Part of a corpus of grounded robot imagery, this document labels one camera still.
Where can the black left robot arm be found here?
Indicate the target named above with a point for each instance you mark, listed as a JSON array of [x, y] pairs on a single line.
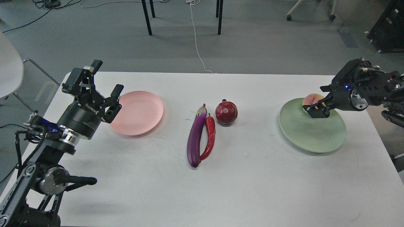
[[35, 198]]

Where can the black equipment case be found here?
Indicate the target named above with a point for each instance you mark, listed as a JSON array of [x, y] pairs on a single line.
[[387, 34]]

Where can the red pomegranate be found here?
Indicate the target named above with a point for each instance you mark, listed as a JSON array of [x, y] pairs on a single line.
[[226, 113]]

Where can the yellow pink peach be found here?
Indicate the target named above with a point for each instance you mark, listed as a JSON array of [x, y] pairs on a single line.
[[312, 99]]

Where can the black table legs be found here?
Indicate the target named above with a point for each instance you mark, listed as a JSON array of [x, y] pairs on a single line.
[[183, 15]]

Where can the white office chair base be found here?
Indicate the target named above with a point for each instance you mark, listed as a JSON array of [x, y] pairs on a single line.
[[301, 7]]

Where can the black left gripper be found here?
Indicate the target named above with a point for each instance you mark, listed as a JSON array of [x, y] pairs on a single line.
[[89, 108]]

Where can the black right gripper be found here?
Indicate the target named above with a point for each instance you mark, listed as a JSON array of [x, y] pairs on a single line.
[[342, 93]]

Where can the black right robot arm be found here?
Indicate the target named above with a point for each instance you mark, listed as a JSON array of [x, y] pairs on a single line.
[[358, 85]]

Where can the white chair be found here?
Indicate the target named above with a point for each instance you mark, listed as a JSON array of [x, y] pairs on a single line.
[[12, 70]]

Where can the green plate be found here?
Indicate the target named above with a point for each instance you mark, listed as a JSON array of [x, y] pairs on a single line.
[[317, 135]]

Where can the pink plate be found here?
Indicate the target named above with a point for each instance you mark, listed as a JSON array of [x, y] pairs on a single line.
[[141, 111]]

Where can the purple eggplant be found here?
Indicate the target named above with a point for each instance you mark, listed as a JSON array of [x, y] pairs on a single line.
[[193, 143]]

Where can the red chili pepper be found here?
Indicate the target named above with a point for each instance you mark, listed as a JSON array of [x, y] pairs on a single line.
[[211, 132]]

